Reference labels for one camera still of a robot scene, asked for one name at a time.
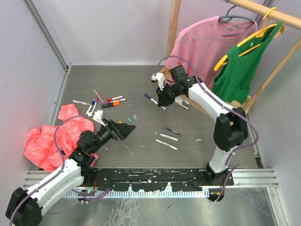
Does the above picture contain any green cap marker near rack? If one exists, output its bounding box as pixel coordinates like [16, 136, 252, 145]
[176, 97, 190, 105]

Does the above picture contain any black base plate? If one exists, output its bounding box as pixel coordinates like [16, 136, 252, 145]
[83, 168, 234, 192]

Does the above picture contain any cable duct rail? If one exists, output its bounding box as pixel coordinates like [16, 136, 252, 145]
[65, 189, 210, 199]

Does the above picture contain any red crumpled plastic bag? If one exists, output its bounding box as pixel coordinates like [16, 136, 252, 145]
[24, 104, 95, 172]

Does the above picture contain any yellow marker pen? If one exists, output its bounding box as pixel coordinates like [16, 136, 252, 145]
[155, 139, 178, 150]

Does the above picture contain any teal marker pen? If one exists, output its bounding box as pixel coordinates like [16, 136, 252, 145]
[159, 133, 179, 142]

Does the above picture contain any green tank top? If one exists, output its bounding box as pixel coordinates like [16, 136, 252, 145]
[212, 23, 284, 104]

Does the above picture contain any yellow hanger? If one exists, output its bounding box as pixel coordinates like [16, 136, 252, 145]
[214, 7, 277, 71]

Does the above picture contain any purple marker pen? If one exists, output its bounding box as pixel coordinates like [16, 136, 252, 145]
[161, 126, 182, 136]

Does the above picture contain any magenta marker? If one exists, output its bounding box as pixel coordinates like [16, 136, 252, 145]
[174, 100, 189, 110]

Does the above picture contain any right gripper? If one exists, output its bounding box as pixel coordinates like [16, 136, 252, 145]
[155, 83, 180, 107]

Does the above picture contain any pink cap marker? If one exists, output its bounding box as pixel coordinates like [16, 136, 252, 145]
[104, 98, 127, 104]

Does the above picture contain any orange black highlighter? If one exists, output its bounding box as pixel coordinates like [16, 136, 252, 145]
[101, 102, 119, 109]

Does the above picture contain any wooden clothes rack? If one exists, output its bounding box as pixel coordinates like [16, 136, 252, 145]
[154, 0, 301, 113]

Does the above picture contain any light pink marker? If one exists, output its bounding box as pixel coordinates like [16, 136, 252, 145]
[93, 89, 104, 104]

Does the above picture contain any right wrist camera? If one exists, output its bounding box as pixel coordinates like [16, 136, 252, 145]
[151, 73, 165, 90]

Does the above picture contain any blue cap marker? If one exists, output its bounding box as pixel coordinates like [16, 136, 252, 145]
[86, 99, 95, 114]

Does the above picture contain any grey hanger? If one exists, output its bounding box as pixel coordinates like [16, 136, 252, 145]
[218, 0, 255, 37]

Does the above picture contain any white silver marker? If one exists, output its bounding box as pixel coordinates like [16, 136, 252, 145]
[72, 100, 91, 106]

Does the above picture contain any red cap marker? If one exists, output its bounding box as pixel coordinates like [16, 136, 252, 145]
[107, 95, 124, 102]

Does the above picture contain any purple cap white marker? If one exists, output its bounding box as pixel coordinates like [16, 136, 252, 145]
[91, 97, 98, 114]

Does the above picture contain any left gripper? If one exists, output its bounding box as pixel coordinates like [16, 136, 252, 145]
[90, 118, 135, 153]

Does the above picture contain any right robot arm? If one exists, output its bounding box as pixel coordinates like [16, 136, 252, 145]
[151, 65, 248, 186]

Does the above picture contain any pink t-shirt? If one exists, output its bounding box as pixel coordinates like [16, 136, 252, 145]
[165, 16, 257, 89]

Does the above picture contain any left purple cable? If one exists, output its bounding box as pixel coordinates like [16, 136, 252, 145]
[8, 113, 111, 226]

